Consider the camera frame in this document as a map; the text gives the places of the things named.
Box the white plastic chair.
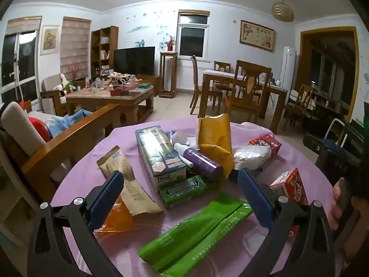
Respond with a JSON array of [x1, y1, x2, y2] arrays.
[[325, 118, 347, 148]]

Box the black television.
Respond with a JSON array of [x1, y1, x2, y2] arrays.
[[113, 46, 156, 77]]

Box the orange plastic packet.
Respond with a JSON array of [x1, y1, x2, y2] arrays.
[[94, 196, 134, 233]]

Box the purple spray bottle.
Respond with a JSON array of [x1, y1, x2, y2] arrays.
[[173, 143, 224, 182]]

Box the silvery white wrapper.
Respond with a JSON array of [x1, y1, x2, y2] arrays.
[[233, 145, 272, 171]]

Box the purple tablecloth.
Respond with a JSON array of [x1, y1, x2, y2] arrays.
[[50, 117, 335, 277]]

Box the wooden armchair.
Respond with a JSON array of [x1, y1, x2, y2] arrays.
[[40, 73, 87, 116]]

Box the wooden sofa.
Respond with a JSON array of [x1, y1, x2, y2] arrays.
[[0, 101, 120, 277]]

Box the wooden door frame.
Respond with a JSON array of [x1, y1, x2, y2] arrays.
[[300, 27, 360, 123]]

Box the wooden coffee table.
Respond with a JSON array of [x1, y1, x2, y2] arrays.
[[66, 85, 155, 122]]

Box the wooden dining table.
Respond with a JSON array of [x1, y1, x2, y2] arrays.
[[202, 69, 288, 119]]

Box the red pillow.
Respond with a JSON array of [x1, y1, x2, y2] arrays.
[[28, 117, 52, 142]]

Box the red flower plant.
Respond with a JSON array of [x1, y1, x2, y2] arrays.
[[161, 35, 176, 52]]

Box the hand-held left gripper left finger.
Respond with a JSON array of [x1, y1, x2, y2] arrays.
[[27, 170, 125, 277]]

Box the plush toys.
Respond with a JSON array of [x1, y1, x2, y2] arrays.
[[56, 79, 78, 97]]

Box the framed floral painting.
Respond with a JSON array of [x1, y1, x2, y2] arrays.
[[239, 20, 275, 52]]

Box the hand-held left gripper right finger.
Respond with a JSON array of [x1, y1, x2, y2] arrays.
[[237, 168, 343, 277]]

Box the white carved fruit rack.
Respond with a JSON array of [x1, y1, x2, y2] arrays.
[[107, 73, 130, 88]]

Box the white radiator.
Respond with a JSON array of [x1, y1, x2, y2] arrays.
[[177, 63, 204, 91]]

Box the white sofa cushion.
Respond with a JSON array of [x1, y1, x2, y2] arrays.
[[0, 102, 47, 156]]

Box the window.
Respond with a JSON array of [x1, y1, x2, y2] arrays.
[[178, 10, 210, 58]]

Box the crumpled white tissue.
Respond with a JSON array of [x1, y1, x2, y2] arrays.
[[169, 131, 199, 151]]

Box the green gum pack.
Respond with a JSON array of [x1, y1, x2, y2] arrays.
[[159, 175, 214, 210]]

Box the hanging ceiling lamp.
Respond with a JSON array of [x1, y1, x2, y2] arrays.
[[271, 0, 295, 23]]

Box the blue cloth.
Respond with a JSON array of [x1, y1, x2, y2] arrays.
[[48, 109, 93, 139]]

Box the wooden tv stand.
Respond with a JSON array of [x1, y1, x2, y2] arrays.
[[137, 75, 160, 96]]

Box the tall wooden plant stand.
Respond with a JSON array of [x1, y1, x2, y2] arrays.
[[159, 51, 178, 99]]

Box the wooden bookshelf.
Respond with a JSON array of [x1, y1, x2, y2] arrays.
[[90, 25, 119, 78]]

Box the mustard yellow pouch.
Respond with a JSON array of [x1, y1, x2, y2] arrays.
[[198, 114, 232, 178]]

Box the sunflower picture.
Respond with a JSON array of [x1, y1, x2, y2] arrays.
[[40, 25, 60, 56]]

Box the glass balcony door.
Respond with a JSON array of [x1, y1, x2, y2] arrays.
[[0, 30, 39, 103]]

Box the red milk carton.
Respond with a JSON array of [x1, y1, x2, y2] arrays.
[[269, 168, 309, 207], [248, 134, 282, 156]]

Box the white standing air conditioner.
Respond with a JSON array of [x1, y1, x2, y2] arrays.
[[278, 45, 296, 93]]

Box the teal and white carton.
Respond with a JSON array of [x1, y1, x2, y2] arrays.
[[135, 125, 187, 193]]

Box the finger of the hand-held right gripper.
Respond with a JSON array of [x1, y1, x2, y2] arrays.
[[303, 134, 361, 168]]

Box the kraft paper packet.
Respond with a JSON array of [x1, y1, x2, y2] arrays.
[[96, 146, 164, 217]]

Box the person's right hand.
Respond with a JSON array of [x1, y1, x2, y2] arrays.
[[329, 183, 342, 230]]

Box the wooden dining chair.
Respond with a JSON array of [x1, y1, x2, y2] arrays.
[[225, 60, 272, 124], [189, 55, 222, 115], [284, 84, 316, 130], [213, 61, 231, 90]]

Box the pink roman blind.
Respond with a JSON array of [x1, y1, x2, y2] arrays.
[[60, 17, 92, 75], [6, 17, 43, 35]]

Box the green sachet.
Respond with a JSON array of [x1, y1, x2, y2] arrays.
[[160, 200, 254, 277], [138, 193, 243, 272]]

